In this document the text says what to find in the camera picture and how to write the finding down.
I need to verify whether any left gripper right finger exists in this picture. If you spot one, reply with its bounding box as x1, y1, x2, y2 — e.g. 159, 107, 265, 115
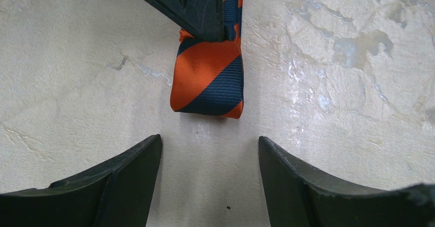
258, 136, 434, 226

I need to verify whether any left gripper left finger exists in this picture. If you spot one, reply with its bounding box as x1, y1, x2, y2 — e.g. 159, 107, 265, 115
1, 134, 163, 226

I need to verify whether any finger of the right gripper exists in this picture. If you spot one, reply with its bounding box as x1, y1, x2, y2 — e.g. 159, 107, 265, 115
144, 0, 224, 42

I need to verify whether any orange navy striped tie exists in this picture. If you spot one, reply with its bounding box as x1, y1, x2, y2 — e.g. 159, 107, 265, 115
170, 0, 244, 119

